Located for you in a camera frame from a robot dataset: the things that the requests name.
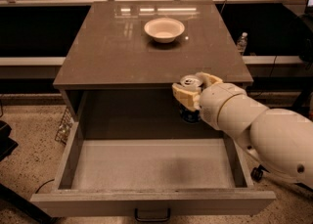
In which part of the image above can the black object at left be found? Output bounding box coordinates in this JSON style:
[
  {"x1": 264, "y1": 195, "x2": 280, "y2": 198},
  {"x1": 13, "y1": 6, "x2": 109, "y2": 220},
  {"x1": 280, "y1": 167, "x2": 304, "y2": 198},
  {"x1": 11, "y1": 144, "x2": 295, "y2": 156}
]
[{"x1": 0, "y1": 119, "x2": 60, "y2": 224}]

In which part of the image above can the blue pepsi can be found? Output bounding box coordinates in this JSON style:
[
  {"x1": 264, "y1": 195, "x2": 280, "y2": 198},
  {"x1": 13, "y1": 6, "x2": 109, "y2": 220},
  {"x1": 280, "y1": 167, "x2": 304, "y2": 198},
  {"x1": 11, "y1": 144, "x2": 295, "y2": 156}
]
[{"x1": 179, "y1": 75, "x2": 202, "y2": 123}]

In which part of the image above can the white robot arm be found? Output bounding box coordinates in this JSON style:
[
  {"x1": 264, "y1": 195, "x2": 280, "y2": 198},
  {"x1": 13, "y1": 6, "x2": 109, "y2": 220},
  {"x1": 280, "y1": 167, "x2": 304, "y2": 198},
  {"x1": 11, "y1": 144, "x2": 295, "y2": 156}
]
[{"x1": 172, "y1": 72, "x2": 313, "y2": 189}]

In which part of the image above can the black drawer handle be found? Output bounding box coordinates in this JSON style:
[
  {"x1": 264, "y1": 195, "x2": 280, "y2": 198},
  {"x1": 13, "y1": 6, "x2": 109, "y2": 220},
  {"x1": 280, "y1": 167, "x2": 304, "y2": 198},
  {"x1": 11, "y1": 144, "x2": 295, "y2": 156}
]
[{"x1": 134, "y1": 208, "x2": 171, "y2": 223}]

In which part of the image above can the white bowl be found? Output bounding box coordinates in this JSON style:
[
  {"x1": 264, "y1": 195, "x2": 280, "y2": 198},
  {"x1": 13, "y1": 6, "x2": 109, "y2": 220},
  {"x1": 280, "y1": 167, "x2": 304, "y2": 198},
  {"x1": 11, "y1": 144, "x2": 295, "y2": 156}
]
[{"x1": 144, "y1": 18, "x2": 185, "y2": 43}]

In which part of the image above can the clear plastic water bottle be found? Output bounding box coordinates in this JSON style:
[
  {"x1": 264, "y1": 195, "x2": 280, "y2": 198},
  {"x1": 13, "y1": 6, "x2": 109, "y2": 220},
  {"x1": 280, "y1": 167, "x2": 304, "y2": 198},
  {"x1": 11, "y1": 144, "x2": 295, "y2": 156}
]
[{"x1": 237, "y1": 32, "x2": 247, "y2": 55}]

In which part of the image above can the grey cabinet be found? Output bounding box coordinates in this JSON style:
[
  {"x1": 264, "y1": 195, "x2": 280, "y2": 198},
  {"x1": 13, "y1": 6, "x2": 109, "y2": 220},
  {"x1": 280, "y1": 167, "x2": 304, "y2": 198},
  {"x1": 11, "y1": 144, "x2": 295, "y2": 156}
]
[{"x1": 54, "y1": 1, "x2": 253, "y2": 115}]

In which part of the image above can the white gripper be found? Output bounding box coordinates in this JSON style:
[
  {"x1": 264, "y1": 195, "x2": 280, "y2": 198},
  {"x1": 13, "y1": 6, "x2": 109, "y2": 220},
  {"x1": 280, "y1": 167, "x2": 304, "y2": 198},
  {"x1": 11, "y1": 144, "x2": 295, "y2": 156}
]
[{"x1": 172, "y1": 72, "x2": 246, "y2": 130}]

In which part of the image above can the black cable on floor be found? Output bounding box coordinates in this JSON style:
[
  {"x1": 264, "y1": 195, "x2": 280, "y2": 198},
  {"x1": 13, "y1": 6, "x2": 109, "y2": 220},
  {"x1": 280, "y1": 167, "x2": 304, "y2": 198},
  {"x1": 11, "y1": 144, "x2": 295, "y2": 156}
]
[{"x1": 34, "y1": 178, "x2": 56, "y2": 195}]

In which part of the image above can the open grey top drawer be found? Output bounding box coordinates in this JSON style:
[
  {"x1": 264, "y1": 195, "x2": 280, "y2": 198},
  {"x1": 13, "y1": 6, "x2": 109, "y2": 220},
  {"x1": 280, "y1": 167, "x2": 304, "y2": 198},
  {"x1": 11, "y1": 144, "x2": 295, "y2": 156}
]
[{"x1": 29, "y1": 90, "x2": 277, "y2": 218}]

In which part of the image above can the wire basket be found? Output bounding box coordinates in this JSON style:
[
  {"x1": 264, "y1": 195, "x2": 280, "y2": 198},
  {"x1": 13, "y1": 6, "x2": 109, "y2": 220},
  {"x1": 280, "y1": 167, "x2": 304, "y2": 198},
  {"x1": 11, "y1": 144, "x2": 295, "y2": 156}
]
[{"x1": 55, "y1": 109, "x2": 73, "y2": 145}]

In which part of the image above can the black office chair base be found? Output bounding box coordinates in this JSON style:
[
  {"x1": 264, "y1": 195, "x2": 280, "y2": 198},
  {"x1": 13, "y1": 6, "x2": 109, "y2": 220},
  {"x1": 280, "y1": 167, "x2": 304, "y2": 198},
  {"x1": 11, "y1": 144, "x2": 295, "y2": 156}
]
[{"x1": 250, "y1": 165, "x2": 313, "y2": 192}]

